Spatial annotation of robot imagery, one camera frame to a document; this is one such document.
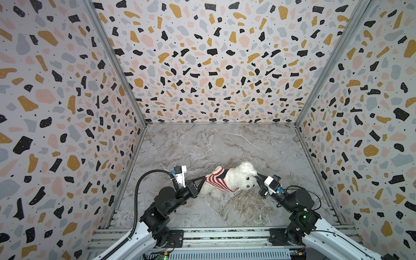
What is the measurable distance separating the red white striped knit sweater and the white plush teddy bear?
0.06 ft

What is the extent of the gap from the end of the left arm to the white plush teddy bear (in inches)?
1.7

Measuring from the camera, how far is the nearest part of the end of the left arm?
22.0 inches

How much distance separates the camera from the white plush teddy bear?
663 millimetres

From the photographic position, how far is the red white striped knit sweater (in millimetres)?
707

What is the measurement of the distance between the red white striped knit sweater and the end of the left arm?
24 millimetres
